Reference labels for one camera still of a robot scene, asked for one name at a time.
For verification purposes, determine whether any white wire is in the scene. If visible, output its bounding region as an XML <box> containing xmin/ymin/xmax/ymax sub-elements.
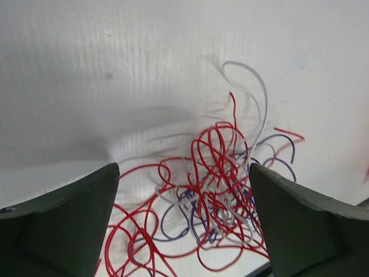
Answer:
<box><xmin>154</xmin><ymin>61</ymin><xmax>269</xmax><ymax>246</ymax></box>

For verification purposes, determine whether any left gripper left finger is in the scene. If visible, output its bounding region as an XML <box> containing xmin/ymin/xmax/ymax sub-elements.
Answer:
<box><xmin>1</xmin><ymin>163</ymin><xmax>120</xmax><ymax>276</ymax></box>

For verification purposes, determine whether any red wire bundle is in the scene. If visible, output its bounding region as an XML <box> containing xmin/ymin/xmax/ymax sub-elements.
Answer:
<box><xmin>97</xmin><ymin>91</ymin><xmax>306</xmax><ymax>277</ymax></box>

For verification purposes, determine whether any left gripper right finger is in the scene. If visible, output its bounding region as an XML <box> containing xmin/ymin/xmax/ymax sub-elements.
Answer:
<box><xmin>250</xmin><ymin>163</ymin><xmax>368</xmax><ymax>276</ymax></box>

